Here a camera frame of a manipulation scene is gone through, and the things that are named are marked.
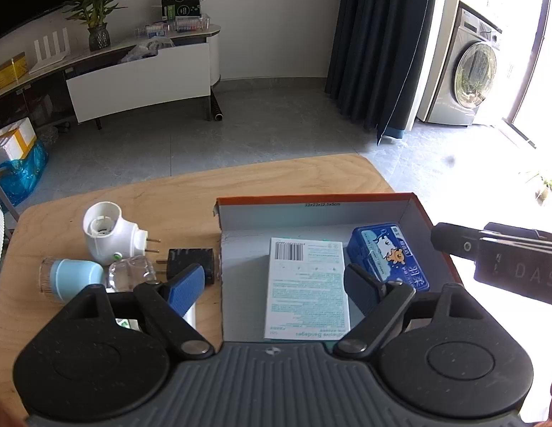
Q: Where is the silver washing machine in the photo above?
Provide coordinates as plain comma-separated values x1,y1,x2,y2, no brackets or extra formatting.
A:
425,0,505,126

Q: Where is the black green box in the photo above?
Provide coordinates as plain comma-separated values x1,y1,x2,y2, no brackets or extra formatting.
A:
161,0,201,23

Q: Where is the small potted plant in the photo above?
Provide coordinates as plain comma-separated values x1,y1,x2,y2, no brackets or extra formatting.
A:
522,169,552,208

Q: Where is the yellow tin box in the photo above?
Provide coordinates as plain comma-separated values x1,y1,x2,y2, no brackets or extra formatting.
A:
0,52,27,90

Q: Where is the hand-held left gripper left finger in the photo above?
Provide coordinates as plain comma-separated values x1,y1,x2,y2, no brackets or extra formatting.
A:
62,263,215,361

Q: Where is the clear glass bottle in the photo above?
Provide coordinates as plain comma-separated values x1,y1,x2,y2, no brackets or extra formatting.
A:
106,255,163,293

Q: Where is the blue toothpick holder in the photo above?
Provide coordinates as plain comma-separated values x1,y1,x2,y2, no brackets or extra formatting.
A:
39,257,106,306

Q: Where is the blue plastic bag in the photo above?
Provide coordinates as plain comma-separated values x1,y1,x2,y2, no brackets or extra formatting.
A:
0,140,50,208

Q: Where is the dark blue curtain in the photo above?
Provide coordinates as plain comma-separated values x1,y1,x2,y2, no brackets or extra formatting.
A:
324,0,439,146

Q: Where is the green bamboo plant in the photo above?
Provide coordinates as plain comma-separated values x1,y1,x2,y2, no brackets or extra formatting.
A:
62,0,130,30

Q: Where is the white curved tv cabinet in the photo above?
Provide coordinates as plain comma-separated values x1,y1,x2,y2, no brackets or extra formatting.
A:
0,23,222,131

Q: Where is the white foam box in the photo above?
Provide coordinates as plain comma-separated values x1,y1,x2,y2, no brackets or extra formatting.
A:
0,118,39,170

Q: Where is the blue tissue packet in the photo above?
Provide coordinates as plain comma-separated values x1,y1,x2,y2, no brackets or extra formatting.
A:
346,223,431,293

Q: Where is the black power adapter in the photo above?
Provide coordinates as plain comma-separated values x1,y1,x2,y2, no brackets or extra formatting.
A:
156,248,216,286

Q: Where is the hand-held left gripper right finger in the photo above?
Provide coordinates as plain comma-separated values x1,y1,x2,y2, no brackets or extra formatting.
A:
333,263,481,360

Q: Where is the white green bandage box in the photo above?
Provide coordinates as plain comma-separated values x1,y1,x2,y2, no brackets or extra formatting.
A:
264,237,351,341

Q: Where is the white plug-in repellent device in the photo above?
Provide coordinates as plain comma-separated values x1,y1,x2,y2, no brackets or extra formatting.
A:
82,201,161,264

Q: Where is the crumpled clear plastic bag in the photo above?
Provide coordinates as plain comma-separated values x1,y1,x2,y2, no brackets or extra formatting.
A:
120,38,176,65

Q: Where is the metal stand leg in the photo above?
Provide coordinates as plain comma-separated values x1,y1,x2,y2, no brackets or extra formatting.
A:
0,171,19,232

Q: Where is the white router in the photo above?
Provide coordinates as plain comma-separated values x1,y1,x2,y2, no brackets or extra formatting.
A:
29,28,72,74

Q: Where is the orange-edged cardboard box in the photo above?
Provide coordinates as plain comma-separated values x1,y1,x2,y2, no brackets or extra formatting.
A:
214,193,464,344

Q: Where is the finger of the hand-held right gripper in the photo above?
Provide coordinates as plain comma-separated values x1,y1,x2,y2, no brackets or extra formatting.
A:
431,221,542,259

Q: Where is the white green packet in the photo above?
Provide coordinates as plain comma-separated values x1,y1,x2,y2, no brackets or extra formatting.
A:
115,303,197,334

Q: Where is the clear plastic organizer box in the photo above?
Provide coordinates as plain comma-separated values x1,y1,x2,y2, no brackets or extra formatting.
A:
173,15,210,35
134,22,168,39

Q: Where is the dark glass vase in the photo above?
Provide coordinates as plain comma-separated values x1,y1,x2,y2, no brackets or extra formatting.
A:
88,24,112,52

